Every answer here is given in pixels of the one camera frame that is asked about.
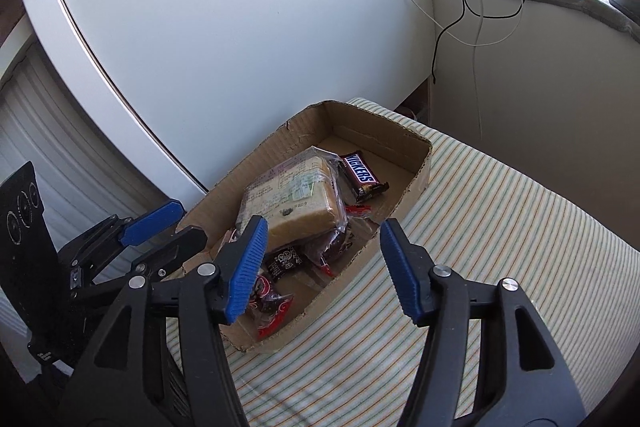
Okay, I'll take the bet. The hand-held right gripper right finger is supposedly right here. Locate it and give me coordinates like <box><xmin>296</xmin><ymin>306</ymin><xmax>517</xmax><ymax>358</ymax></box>
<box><xmin>379</xmin><ymin>218</ymin><xmax>588</xmax><ymax>427</ymax></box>

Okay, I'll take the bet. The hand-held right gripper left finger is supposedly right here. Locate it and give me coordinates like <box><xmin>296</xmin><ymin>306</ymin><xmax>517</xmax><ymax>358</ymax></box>
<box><xmin>57</xmin><ymin>214</ymin><xmax>271</xmax><ymax>427</ymax></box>

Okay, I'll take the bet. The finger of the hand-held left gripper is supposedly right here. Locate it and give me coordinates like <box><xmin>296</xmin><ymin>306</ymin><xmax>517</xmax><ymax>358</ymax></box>
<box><xmin>69</xmin><ymin>225</ymin><xmax>208</xmax><ymax>304</ymax></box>
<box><xmin>59</xmin><ymin>198</ymin><xmax>184</xmax><ymax>279</ymax></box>

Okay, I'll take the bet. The dark red snack packet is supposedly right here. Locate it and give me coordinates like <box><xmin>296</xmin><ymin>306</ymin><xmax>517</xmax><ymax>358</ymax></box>
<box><xmin>302</xmin><ymin>204</ymin><xmax>373</xmax><ymax>280</ymax></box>
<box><xmin>247</xmin><ymin>272</ymin><xmax>296</xmax><ymax>342</ymax></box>

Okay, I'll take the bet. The black snack packet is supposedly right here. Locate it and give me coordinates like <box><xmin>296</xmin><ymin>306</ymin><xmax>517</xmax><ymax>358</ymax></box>
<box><xmin>264</xmin><ymin>243</ymin><xmax>304</xmax><ymax>280</ymax></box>

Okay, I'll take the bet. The bread loaf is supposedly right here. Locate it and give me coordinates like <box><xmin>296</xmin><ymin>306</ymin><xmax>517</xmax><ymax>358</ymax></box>
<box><xmin>237</xmin><ymin>146</ymin><xmax>349</xmax><ymax>255</ymax></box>

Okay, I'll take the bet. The brown chocolate bar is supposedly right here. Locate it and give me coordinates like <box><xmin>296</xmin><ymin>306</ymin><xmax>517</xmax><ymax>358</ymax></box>
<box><xmin>338</xmin><ymin>150</ymin><xmax>390</xmax><ymax>204</ymax></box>

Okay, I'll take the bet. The cardboard box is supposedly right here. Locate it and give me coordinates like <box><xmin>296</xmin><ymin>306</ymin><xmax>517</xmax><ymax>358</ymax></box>
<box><xmin>175</xmin><ymin>100</ymin><xmax>432</xmax><ymax>354</ymax></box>

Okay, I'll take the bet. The grey ribbed panel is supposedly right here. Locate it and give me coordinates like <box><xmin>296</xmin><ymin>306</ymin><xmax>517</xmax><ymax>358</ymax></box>
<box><xmin>0</xmin><ymin>42</ymin><xmax>171</xmax><ymax>258</ymax></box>

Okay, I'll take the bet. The striped cloth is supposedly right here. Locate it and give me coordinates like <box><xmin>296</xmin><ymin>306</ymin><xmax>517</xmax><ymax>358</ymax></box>
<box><xmin>165</xmin><ymin>97</ymin><xmax>640</xmax><ymax>427</ymax></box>

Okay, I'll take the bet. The white cabinet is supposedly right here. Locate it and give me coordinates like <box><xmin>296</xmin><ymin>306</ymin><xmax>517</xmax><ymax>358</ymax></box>
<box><xmin>15</xmin><ymin>0</ymin><xmax>436</xmax><ymax>208</ymax></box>

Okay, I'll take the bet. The black cable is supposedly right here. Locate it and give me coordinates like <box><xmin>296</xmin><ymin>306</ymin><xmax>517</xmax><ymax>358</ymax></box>
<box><xmin>430</xmin><ymin>0</ymin><xmax>566</xmax><ymax>85</ymax></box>

